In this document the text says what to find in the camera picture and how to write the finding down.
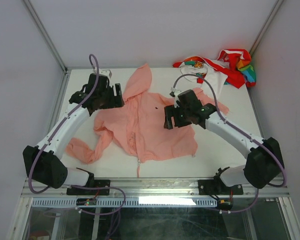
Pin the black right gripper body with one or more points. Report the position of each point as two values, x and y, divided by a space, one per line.
178 104

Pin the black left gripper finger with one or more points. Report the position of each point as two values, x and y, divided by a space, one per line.
106 98
119 102

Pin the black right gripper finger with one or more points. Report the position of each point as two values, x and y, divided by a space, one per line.
168 114
180 118

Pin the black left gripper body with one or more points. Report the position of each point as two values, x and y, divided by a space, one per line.
100 93

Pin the pink zip-up hooded jacket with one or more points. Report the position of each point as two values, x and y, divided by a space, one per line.
131 141

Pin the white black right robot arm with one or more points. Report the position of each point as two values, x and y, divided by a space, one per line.
263 157

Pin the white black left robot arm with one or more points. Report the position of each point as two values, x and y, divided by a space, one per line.
43 161

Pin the white red colourful garment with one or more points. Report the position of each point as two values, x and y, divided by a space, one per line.
231 67

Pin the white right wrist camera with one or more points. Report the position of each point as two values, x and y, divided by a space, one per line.
173 92

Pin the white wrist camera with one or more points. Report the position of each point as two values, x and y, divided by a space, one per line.
173 92
106 72

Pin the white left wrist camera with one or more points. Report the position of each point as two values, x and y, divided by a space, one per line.
106 72

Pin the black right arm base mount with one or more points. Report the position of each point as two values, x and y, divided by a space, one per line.
216 187

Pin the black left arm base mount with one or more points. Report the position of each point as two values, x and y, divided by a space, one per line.
90 186

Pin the aluminium enclosure frame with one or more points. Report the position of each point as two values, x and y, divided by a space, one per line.
153 187

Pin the slotted grey cable duct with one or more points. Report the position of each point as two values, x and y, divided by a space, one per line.
120 202

